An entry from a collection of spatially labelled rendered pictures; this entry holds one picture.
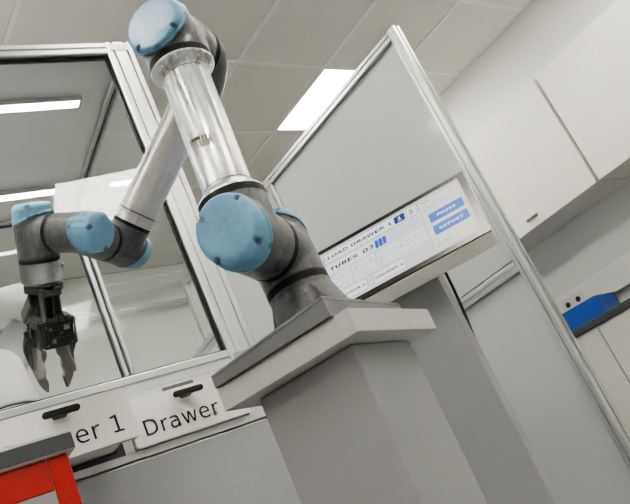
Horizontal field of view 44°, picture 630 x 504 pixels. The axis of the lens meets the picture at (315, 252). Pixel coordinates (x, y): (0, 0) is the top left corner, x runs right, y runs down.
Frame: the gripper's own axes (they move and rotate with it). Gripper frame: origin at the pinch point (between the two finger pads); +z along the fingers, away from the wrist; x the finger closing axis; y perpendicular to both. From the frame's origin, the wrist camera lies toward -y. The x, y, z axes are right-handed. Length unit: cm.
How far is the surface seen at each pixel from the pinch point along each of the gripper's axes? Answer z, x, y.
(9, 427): 7.5, -9.2, -2.8
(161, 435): 21.3, 23.3, -8.5
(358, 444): 2, 27, 62
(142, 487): 29.8, 16.0, -4.7
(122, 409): 9.9, 12.8, -1.1
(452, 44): -81, 317, -207
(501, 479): 43, 91, 29
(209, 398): 17.3, 37.3, -11.3
